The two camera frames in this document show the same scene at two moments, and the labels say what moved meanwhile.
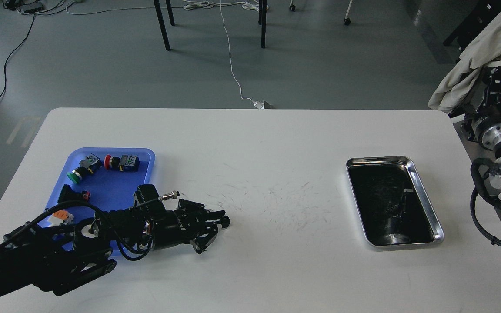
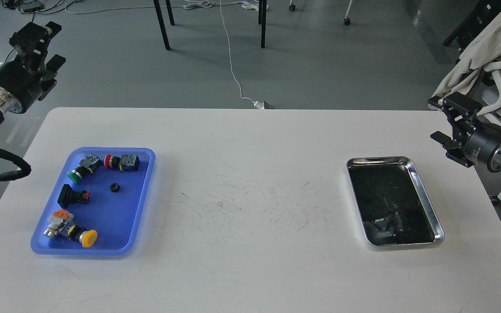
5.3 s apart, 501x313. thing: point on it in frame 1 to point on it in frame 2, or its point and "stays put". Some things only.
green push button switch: (89, 165) stays put
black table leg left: (161, 21) stays put
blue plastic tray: (95, 180) stays put
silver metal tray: (393, 208) stays put
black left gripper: (172, 228) to (15, 86)
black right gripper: (498, 127) to (479, 145)
